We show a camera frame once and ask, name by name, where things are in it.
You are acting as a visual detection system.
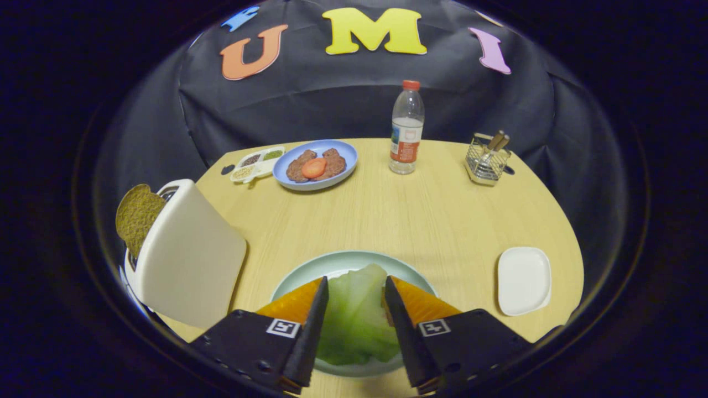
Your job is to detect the blue round plate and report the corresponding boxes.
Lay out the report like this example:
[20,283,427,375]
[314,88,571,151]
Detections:
[273,139,358,192]

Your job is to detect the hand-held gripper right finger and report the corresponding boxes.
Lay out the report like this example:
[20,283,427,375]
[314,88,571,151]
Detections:
[383,275,534,395]

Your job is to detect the pale green round plate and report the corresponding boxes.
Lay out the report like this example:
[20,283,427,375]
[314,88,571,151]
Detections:
[270,250,438,378]

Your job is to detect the white divided seasoning tray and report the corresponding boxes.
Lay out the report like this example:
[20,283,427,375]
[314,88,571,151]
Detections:
[230,146,286,184]

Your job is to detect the green lettuce leaf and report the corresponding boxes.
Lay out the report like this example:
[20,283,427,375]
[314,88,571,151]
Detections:
[316,263,402,365]

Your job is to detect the toasted brown bread slice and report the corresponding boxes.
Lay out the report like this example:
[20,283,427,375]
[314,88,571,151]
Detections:
[115,184,166,258]

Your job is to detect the white toaster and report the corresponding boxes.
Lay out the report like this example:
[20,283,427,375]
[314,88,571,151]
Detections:
[121,179,248,331]

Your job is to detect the wire mesh utensil holder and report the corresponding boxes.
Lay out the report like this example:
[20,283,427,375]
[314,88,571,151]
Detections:
[465,130,512,186]

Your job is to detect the clear plastic water bottle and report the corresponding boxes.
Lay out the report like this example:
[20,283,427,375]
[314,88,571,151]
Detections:
[389,80,425,175]

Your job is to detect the white square plate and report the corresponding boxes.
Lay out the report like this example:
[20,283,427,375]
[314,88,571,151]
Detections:
[497,247,552,317]

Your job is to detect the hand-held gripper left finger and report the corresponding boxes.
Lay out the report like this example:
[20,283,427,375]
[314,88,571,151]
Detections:
[190,276,330,395]

